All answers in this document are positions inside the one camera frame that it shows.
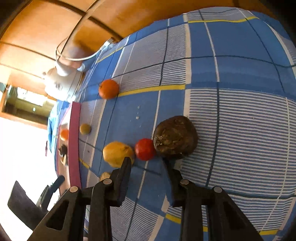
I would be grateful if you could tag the wooden door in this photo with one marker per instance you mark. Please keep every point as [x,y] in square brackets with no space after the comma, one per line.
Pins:
[24,106]

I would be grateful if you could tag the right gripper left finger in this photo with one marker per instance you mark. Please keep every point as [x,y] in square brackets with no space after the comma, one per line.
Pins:
[65,221]

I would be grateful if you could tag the small tan round fruit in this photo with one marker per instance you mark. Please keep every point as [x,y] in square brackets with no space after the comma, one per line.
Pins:
[85,129]

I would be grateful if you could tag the blue plaid tablecloth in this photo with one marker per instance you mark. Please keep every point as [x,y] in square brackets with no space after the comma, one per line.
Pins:
[231,72]

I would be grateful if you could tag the wooden wall cabinet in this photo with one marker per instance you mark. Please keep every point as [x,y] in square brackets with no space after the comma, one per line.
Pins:
[31,30]

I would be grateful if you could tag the orange tangerine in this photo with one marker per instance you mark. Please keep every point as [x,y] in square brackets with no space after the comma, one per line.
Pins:
[64,134]
[108,89]

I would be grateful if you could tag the dark brown oval fruit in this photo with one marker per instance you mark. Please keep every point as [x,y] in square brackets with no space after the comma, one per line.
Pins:
[175,138]

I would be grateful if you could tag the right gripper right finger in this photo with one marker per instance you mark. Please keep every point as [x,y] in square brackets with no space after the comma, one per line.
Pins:
[201,207]

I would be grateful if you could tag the pink shallow cardboard tray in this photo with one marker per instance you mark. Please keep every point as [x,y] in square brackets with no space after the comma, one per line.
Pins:
[71,172]

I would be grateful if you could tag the white ceramic electric kettle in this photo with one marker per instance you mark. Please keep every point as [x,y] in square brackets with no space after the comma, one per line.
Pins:
[64,81]

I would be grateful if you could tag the small red tomato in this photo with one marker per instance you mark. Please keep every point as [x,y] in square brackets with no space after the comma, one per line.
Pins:
[144,149]

